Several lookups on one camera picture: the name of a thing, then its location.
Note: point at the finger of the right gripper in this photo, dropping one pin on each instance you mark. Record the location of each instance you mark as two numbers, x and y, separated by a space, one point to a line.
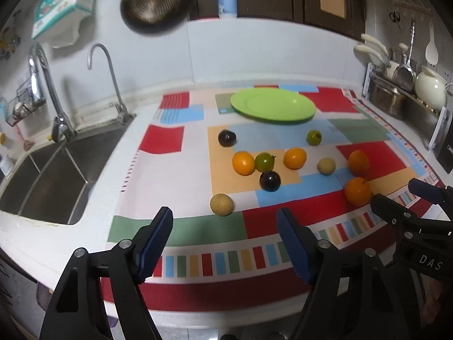
396 214
434 194

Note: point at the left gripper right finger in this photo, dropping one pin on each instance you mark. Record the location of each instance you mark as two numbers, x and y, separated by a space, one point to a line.
352 295

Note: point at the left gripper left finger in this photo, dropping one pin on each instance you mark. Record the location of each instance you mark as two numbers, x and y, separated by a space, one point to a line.
77 311

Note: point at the orange with stem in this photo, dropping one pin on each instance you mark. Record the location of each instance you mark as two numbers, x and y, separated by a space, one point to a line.
358 191

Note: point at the tan round fruit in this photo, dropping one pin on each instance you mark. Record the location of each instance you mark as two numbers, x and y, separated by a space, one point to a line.
221 205
326 166

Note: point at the green fruit back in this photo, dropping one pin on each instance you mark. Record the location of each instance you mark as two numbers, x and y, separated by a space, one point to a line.
314 138

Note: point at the dark plum front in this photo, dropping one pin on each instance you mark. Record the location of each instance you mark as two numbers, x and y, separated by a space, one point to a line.
270 181

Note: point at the dark plum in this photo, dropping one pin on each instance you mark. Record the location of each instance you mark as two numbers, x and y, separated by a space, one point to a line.
227 138
270 181

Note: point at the green tomato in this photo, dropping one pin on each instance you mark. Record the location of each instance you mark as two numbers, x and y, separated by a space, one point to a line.
264 162

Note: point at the tan round fruit front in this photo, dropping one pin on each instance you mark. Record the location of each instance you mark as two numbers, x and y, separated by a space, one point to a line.
221 205

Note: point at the dark plum back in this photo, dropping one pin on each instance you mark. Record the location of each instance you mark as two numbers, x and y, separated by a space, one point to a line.
227 138

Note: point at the dish rack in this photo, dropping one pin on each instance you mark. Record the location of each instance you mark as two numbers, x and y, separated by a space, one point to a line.
432 125

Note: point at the steel pot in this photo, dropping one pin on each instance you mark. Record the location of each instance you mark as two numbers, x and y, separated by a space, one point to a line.
388 98

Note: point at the cream ceramic pot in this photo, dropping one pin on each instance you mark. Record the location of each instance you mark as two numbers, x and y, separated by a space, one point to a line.
431 88

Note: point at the steel scoop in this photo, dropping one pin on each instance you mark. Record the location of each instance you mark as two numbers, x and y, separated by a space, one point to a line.
404 75

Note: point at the steel sink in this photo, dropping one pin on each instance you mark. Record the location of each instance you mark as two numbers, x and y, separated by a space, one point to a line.
54 184

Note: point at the white rice paddle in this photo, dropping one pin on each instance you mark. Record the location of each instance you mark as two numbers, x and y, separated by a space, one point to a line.
431 52

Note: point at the green plate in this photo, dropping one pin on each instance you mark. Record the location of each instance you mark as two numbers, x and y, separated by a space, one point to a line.
273 104

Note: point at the colourful patchwork mat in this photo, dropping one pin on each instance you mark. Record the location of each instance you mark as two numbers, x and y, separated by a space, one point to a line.
219 263

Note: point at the chrome main faucet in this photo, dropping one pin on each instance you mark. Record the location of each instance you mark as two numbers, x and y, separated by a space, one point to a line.
42 83

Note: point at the black scissors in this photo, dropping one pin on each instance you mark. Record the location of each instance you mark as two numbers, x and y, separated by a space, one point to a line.
395 18

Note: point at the thin gooseneck faucet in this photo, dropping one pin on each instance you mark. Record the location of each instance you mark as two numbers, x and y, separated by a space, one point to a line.
123 115

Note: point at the teal tissue pack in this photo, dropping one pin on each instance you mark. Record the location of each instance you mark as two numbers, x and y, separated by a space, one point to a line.
57 22

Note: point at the cream pan handle lower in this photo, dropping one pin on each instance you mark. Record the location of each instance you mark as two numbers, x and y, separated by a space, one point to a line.
374 56

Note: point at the cream pan handle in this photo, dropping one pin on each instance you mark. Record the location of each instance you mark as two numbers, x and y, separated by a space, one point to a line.
375 41
374 56

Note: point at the cream pan handle upper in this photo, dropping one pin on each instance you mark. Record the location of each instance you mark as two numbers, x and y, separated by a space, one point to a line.
375 41

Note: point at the wire sponge basket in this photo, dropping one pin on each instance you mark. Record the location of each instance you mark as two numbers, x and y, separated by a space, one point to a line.
22 104

